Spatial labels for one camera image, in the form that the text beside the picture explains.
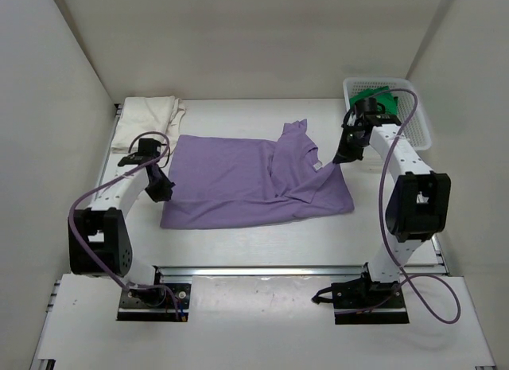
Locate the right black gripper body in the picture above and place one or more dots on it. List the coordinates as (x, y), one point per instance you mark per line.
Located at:
(349, 146)

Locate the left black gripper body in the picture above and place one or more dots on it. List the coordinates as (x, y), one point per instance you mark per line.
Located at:
(159, 188)

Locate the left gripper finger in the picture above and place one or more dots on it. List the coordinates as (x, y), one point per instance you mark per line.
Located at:
(159, 194)
(162, 185)

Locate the cream white t-shirt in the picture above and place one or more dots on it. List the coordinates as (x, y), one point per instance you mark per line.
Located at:
(143, 114)

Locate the purple t-shirt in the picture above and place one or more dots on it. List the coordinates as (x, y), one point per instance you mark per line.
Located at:
(244, 182)

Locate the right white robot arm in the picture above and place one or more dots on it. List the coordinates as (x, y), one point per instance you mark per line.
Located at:
(418, 204)

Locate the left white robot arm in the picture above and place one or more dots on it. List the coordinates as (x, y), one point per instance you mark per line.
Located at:
(98, 240)

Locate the green t-shirt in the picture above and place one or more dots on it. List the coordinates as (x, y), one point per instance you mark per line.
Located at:
(386, 100)

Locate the white plastic basket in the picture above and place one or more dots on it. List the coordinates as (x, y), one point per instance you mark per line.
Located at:
(417, 131)

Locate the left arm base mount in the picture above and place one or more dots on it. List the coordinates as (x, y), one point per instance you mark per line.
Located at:
(156, 305)

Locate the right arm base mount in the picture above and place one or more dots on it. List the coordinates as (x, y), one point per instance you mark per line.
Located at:
(364, 301)

